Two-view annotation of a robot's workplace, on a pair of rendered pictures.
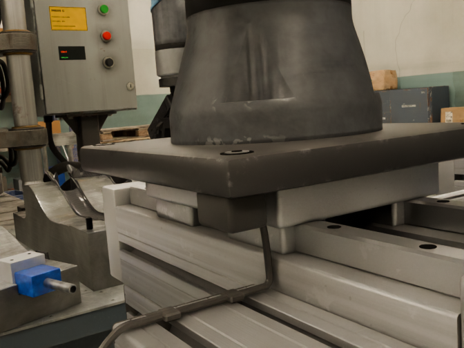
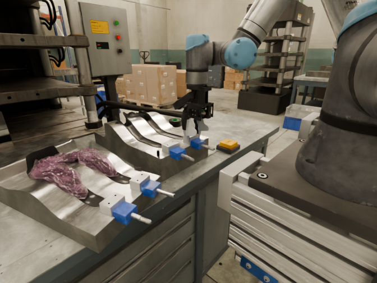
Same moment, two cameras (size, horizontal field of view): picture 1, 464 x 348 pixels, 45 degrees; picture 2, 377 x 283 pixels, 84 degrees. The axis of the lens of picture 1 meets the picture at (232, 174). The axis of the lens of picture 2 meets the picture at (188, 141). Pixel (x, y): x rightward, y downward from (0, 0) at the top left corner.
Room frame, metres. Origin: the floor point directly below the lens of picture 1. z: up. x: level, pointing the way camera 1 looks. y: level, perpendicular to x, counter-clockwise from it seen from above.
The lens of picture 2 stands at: (0.19, 0.28, 1.22)
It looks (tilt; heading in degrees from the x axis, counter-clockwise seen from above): 23 degrees down; 346
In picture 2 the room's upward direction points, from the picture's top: straight up
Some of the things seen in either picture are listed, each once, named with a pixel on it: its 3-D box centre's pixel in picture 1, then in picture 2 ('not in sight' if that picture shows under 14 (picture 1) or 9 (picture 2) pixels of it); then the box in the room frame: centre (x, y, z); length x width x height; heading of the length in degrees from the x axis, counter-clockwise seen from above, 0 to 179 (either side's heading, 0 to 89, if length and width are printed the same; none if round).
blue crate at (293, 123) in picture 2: not in sight; (304, 122); (3.01, -2.45, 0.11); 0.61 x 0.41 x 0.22; 36
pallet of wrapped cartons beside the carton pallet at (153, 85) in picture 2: not in sight; (150, 85); (5.41, -0.06, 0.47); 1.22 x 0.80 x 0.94; 40
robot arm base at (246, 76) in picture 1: (271, 65); (358, 146); (0.41, -0.03, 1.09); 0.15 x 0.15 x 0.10
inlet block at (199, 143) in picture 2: not in sight; (200, 144); (0.89, 0.06, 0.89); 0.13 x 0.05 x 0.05; 33
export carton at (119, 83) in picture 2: not in sight; (124, 86); (6.39, 0.56, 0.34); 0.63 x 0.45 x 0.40; 36
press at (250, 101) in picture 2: not in sight; (275, 60); (4.63, -2.85, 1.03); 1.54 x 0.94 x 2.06; 126
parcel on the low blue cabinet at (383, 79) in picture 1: (379, 80); not in sight; (8.13, -2.22, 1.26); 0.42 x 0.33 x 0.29; 36
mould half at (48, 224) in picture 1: (109, 213); (146, 135); (1.09, 0.25, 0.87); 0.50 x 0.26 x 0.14; 33
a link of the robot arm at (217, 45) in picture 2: not in sight; (229, 54); (0.87, -0.02, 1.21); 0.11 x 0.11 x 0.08; 79
